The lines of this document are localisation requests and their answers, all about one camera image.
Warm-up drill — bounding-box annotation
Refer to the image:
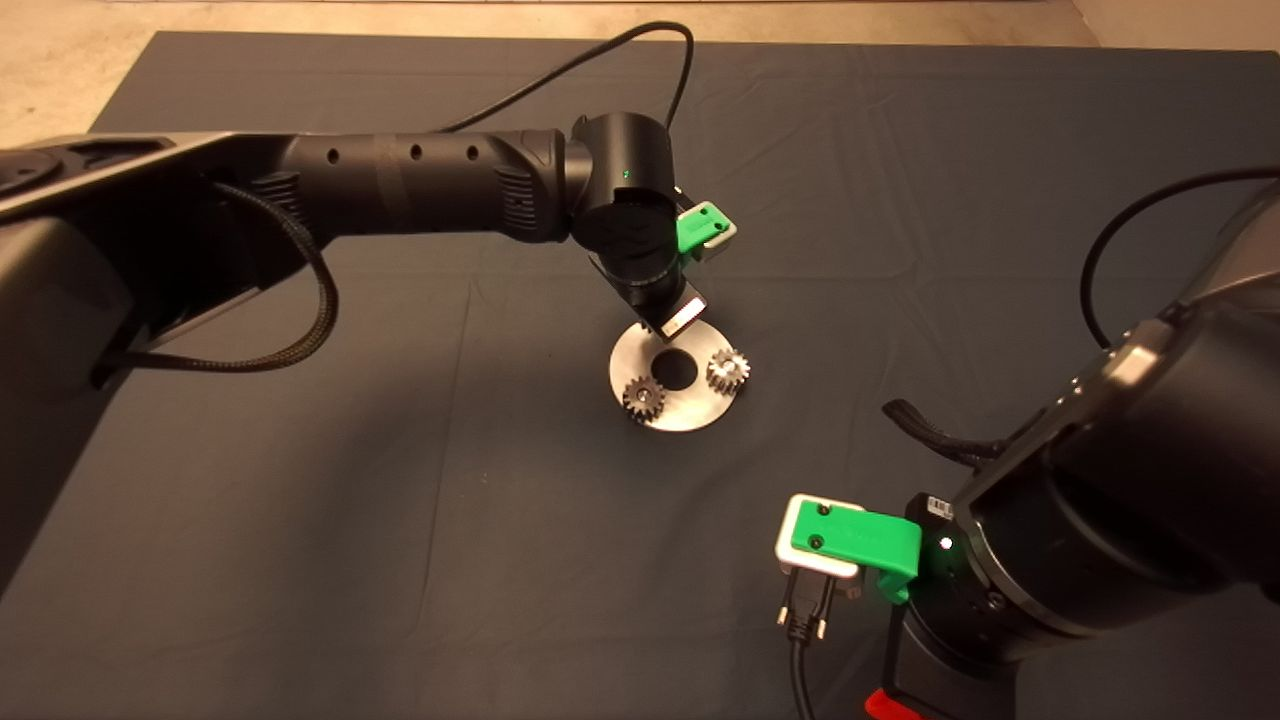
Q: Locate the green left camera mount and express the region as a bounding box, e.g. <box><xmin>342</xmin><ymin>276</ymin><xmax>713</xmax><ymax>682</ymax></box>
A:
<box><xmin>676</xmin><ymin>205</ymin><xmax>729</xmax><ymax>256</ymax></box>

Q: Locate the braided black arm cable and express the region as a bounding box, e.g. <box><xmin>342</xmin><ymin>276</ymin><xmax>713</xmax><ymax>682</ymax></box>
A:
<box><xmin>885</xmin><ymin>398</ymin><xmax>1011</xmax><ymax>469</ymax></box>
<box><xmin>90</xmin><ymin>182</ymin><xmax>339</xmax><ymax>386</ymax></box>

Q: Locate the braided black left arm cable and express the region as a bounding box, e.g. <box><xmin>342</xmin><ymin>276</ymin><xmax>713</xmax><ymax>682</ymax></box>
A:
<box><xmin>90</xmin><ymin>182</ymin><xmax>339</xmax><ymax>386</ymax></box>

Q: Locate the braided black right arm cable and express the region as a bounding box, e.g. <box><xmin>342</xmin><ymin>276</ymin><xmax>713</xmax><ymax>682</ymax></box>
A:
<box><xmin>885</xmin><ymin>398</ymin><xmax>1011</xmax><ymax>469</ymax></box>

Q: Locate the green right camera mount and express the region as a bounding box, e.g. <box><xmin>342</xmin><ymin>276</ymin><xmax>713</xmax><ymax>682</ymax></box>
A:
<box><xmin>790</xmin><ymin>500</ymin><xmax>923</xmax><ymax>604</ymax></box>

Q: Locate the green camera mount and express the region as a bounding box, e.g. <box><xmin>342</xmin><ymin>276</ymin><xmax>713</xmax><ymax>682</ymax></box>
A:
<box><xmin>676</xmin><ymin>205</ymin><xmax>729</xmax><ymax>256</ymax></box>
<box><xmin>790</xmin><ymin>500</ymin><xmax>923</xmax><ymax>604</ymax></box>

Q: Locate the smooth black left camera cable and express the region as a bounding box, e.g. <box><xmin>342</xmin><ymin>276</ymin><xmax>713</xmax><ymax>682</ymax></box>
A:
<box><xmin>440</xmin><ymin>20</ymin><xmax>696</xmax><ymax>133</ymax></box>

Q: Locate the silver left camera box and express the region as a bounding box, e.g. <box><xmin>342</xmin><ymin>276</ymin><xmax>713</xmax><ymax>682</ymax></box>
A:
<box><xmin>695</xmin><ymin>200</ymin><xmax>738</xmax><ymax>263</ymax></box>

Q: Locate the silver right camera box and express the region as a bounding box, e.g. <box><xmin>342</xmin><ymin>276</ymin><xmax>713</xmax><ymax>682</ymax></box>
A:
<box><xmin>775</xmin><ymin>493</ymin><xmax>866</xmax><ymax>599</ymax></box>

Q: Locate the dark grey table cloth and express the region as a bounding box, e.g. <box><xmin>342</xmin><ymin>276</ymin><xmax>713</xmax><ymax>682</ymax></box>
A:
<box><xmin>0</xmin><ymin>30</ymin><xmax>1280</xmax><ymax>720</ymax></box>

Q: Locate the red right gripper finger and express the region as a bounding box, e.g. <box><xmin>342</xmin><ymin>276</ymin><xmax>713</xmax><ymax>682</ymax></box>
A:
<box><xmin>866</xmin><ymin>688</ymin><xmax>931</xmax><ymax>720</ymax></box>

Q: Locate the round metal carrier plate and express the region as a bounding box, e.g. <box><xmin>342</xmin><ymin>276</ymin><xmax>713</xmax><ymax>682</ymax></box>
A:
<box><xmin>610</xmin><ymin>318</ymin><xmax>749</xmax><ymax>434</ymax></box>

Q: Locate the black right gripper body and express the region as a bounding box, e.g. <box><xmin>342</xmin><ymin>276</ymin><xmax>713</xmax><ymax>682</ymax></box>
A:
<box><xmin>882</xmin><ymin>600</ymin><xmax>1021</xmax><ymax>720</ymax></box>

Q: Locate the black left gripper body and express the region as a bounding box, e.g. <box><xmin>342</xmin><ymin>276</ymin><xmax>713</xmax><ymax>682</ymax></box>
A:
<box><xmin>630</xmin><ymin>280</ymin><xmax>709</xmax><ymax>344</ymax></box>

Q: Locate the steel planetary gear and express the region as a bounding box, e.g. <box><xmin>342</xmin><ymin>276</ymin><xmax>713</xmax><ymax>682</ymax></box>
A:
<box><xmin>707</xmin><ymin>350</ymin><xmax>751</xmax><ymax>396</ymax></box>
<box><xmin>622</xmin><ymin>376</ymin><xmax>667</xmax><ymax>423</ymax></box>

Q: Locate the silver camera box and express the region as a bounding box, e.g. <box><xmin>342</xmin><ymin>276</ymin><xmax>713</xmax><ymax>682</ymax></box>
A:
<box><xmin>775</xmin><ymin>493</ymin><xmax>866</xmax><ymax>599</ymax></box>
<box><xmin>695</xmin><ymin>200</ymin><xmax>738</xmax><ymax>263</ymax></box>

